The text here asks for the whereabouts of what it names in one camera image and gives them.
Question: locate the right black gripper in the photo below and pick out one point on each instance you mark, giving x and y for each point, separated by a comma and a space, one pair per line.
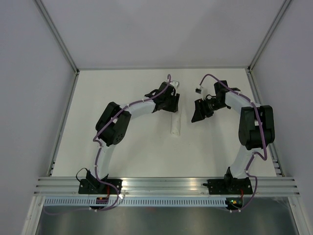
201, 111

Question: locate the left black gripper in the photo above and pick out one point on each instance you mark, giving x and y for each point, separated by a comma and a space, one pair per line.
174, 107

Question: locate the white cloth napkin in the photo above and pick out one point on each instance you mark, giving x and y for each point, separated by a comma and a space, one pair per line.
176, 124

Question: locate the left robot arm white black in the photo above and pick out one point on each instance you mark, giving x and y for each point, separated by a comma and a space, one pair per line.
112, 127

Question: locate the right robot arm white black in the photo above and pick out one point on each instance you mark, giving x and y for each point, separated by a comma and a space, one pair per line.
256, 132

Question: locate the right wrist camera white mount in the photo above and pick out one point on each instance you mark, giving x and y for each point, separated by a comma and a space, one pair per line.
199, 89

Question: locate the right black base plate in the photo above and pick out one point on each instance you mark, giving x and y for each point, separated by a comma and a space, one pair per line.
230, 187

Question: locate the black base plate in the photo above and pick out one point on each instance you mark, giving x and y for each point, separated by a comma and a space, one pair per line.
86, 187
230, 187

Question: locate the back aluminium frame bar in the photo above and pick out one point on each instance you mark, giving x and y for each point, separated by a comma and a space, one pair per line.
161, 67

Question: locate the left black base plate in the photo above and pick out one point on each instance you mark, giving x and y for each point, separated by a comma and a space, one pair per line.
86, 187

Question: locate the right aluminium frame post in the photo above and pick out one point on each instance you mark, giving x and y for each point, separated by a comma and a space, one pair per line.
270, 32

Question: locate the aluminium frame post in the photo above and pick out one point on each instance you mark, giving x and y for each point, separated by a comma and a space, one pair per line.
55, 33
270, 32

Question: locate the left aluminium frame post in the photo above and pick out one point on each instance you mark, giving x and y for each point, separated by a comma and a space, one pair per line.
55, 33

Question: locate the front aluminium rail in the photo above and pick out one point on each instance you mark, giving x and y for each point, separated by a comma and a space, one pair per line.
192, 186

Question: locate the white slotted cable duct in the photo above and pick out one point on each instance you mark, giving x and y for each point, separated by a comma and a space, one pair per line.
137, 201

